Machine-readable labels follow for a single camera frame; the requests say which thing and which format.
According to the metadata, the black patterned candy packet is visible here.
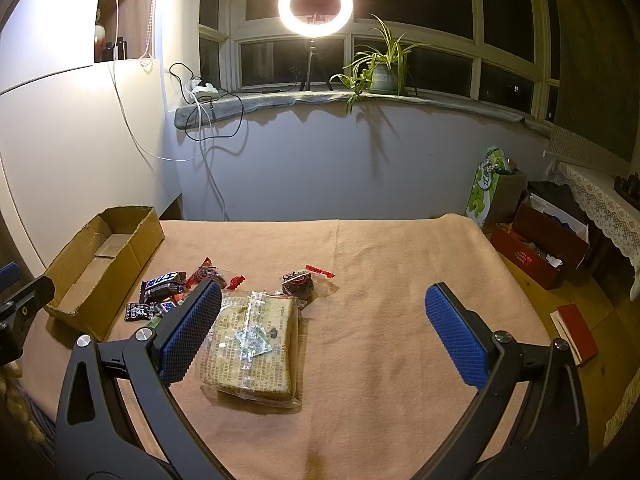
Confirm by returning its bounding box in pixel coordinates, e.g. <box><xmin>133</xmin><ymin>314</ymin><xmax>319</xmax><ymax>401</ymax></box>
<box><xmin>124</xmin><ymin>304</ymin><xmax>165</xmax><ymax>322</ymax></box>

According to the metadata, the Snickers bar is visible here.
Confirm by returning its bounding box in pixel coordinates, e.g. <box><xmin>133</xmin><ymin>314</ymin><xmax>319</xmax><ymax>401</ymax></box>
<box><xmin>141</xmin><ymin>271</ymin><xmax>186</xmax><ymax>292</ymax></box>
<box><xmin>140</xmin><ymin>283</ymin><xmax>184</xmax><ymax>304</ymax></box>

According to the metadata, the large cracker pack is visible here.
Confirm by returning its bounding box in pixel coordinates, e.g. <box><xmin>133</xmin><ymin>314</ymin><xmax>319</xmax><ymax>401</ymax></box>
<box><xmin>196</xmin><ymin>290</ymin><xmax>300</xmax><ymax>408</ymax></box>

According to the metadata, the red clear snack bag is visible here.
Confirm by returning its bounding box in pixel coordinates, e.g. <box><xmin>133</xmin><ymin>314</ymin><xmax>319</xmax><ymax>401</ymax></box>
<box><xmin>184</xmin><ymin>258</ymin><xmax>245</xmax><ymax>292</ymax></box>
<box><xmin>277</xmin><ymin>264</ymin><xmax>338</xmax><ymax>309</ymax></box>

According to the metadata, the cardboard box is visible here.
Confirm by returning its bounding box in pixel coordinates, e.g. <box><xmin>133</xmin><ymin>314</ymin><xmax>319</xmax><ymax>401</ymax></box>
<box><xmin>46</xmin><ymin>206</ymin><xmax>165</xmax><ymax>341</ymax></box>

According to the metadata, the red book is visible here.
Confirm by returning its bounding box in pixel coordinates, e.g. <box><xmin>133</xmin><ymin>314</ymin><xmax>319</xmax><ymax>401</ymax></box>
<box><xmin>550</xmin><ymin>304</ymin><xmax>599</xmax><ymax>366</ymax></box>

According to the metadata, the red gift box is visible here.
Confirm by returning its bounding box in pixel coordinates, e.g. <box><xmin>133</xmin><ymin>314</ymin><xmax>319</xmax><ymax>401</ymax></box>
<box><xmin>490</xmin><ymin>203</ymin><xmax>589</xmax><ymax>289</ymax></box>

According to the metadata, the green white shopping bag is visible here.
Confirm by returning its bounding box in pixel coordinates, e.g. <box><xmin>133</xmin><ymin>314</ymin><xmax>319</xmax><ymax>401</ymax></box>
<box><xmin>466</xmin><ymin>146</ymin><xmax>515</xmax><ymax>228</ymax></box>

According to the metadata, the lace cloth table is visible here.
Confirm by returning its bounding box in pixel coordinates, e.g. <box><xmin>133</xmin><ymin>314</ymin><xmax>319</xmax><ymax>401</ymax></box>
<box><xmin>542</xmin><ymin>123</ymin><xmax>640</xmax><ymax>304</ymax></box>

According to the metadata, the white power strip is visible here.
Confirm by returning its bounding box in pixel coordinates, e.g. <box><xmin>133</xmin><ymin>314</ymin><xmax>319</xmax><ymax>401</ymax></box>
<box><xmin>186</xmin><ymin>78</ymin><xmax>219</xmax><ymax>101</ymax></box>

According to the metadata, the grey window sill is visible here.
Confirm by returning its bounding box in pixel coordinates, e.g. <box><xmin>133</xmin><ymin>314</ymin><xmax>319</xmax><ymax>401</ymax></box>
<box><xmin>174</xmin><ymin>91</ymin><xmax>552</xmax><ymax>138</ymax></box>

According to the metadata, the potted spider plant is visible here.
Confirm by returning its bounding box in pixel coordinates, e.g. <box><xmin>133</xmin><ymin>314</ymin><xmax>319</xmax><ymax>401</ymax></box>
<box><xmin>329</xmin><ymin>13</ymin><xmax>427</xmax><ymax>115</ymax></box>

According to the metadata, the white cable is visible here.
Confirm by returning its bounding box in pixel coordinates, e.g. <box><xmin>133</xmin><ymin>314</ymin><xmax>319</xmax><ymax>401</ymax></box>
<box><xmin>110</xmin><ymin>0</ymin><xmax>208</xmax><ymax>164</ymax></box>

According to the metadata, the black cable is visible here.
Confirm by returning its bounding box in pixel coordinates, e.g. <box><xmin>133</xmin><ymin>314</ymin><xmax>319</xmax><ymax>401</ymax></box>
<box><xmin>168</xmin><ymin>62</ymin><xmax>246</xmax><ymax>142</ymax></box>

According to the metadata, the wooden wall shelf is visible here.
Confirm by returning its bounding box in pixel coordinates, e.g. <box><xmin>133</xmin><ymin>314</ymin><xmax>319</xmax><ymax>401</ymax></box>
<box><xmin>94</xmin><ymin>0</ymin><xmax>155</xmax><ymax>62</ymax></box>

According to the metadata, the ring light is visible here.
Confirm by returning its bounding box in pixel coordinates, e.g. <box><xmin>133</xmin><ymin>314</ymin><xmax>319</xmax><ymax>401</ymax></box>
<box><xmin>277</xmin><ymin>0</ymin><xmax>354</xmax><ymax>91</ymax></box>

